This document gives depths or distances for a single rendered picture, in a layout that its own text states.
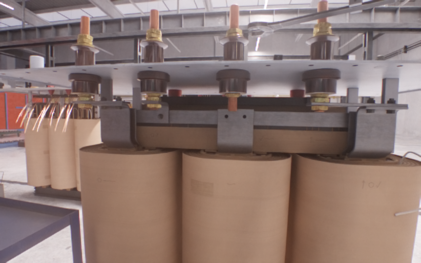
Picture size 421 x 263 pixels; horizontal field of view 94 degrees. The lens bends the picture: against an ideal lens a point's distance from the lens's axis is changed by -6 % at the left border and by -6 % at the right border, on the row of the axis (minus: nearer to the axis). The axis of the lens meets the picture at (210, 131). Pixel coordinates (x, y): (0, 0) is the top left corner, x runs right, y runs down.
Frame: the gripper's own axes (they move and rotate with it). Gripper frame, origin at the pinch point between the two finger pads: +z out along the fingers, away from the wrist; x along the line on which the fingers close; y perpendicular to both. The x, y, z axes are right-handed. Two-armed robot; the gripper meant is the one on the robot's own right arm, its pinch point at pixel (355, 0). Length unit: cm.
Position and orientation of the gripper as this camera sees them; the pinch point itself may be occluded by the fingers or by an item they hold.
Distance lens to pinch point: 66.5
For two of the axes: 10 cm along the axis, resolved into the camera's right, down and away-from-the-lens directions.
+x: 6.1, -0.5, 7.9
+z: -0.2, 10.0, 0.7
